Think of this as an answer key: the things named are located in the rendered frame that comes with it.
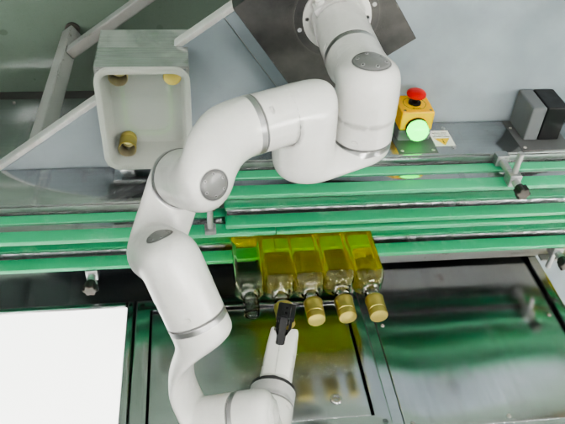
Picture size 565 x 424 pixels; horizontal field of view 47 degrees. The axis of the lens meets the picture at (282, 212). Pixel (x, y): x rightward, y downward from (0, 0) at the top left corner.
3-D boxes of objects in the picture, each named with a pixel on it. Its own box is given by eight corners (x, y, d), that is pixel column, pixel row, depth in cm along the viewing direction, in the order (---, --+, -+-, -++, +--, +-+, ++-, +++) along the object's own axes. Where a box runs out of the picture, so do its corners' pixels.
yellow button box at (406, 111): (388, 122, 142) (396, 141, 136) (393, 92, 137) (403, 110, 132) (419, 121, 143) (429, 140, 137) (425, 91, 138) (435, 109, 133)
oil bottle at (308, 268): (282, 230, 141) (295, 304, 125) (283, 209, 138) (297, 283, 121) (307, 229, 142) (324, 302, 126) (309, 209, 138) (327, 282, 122)
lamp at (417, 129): (403, 136, 136) (407, 144, 134) (407, 118, 133) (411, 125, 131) (424, 135, 136) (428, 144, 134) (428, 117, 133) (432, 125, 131)
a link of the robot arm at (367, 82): (386, 23, 103) (413, 73, 91) (376, 96, 112) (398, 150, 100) (326, 24, 102) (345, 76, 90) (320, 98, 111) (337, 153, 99)
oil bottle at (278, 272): (255, 230, 140) (265, 305, 124) (256, 210, 137) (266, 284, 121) (281, 230, 141) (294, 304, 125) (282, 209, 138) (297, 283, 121)
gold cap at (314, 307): (303, 309, 123) (306, 327, 119) (304, 296, 120) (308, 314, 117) (321, 308, 123) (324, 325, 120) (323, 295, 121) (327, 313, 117)
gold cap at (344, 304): (333, 306, 123) (337, 325, 120) (335, 294, 121) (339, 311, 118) (351, 305, 124) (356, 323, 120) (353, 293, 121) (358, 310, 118)
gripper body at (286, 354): (293, 417, 109) (300, 363, 117) (297, 381, 102) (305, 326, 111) (248, 410, 109) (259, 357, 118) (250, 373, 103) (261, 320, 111)
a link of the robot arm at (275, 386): (291, 428, 107) (293, 413, 109) (295, 396, 101) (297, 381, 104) (245, 421, 108) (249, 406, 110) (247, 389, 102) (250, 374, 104)
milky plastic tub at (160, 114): (109, 145, 137) (106, 171, 130) (95, 47, 123) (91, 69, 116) (192, 144, 139) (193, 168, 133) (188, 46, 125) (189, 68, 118)
